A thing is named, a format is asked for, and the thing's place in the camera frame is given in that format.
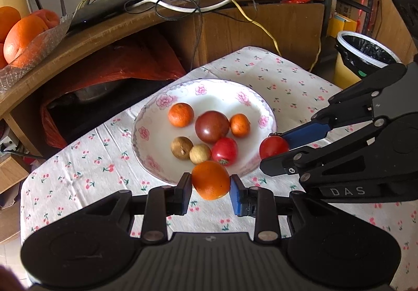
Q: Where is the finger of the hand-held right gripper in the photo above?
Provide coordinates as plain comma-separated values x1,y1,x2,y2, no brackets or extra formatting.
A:
259,119,393,178
280,63,408,150

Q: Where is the wooden tv stand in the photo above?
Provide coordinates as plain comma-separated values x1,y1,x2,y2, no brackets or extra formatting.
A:
0,0,326,181

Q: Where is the large orange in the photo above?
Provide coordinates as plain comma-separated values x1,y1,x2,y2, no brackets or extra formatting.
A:
0,6,22,44
3,15,49,65

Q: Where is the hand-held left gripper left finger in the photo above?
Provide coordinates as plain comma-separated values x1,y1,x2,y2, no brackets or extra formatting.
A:
77,173,193,244

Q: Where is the large dark red tomato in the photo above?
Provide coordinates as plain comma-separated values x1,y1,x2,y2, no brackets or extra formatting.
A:
195,110,230,144

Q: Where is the dark metal pot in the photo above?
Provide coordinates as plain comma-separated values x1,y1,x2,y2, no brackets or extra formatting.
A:
49,80,132,109

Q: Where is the red-orange round fruit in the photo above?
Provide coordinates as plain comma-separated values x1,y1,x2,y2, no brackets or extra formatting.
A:
31,9,61,29

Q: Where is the small brown longan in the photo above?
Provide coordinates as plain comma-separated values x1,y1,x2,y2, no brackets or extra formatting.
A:
170,136,194,159
189,144,212,164

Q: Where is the yellow trash bin black bag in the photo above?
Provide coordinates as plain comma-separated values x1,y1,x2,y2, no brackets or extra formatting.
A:
334,31,403,90

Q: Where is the white floral bowl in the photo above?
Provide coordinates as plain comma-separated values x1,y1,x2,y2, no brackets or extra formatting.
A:
131,78,277,186

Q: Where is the small mandarin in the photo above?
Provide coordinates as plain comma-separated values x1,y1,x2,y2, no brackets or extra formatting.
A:
229,114,251,138

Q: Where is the yellow cable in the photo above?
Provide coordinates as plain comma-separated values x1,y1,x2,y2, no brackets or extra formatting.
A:
75,0,323,72

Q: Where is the small red tomato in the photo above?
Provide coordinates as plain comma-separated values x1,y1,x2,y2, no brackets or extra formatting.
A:
259,136,290,161
212,137,239,167

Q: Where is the glass fruit dish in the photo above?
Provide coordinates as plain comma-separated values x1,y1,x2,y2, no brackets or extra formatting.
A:
0,13,74,93

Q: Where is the orange persimmon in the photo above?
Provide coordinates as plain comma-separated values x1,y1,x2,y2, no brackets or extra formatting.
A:
191,161,231,201

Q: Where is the red plastic bag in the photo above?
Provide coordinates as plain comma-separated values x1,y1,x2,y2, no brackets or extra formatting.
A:
39,33,187,150

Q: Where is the large mandarin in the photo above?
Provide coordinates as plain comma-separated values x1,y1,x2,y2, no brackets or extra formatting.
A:
168,102,195,128

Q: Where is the black cable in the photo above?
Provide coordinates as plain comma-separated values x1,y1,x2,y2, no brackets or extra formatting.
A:
155,0,205,70

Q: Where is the wooden cabinet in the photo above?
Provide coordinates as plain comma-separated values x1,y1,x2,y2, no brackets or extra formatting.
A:
379,0,418,64

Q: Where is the yellow cardboard box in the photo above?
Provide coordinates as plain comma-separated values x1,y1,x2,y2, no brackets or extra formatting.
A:
327,12,355,38

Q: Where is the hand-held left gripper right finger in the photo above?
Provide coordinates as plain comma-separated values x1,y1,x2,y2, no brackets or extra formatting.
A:
229,174,347,244

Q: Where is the cherry print tablecloth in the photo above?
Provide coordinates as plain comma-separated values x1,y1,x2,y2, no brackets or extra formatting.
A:
20,46,418,291

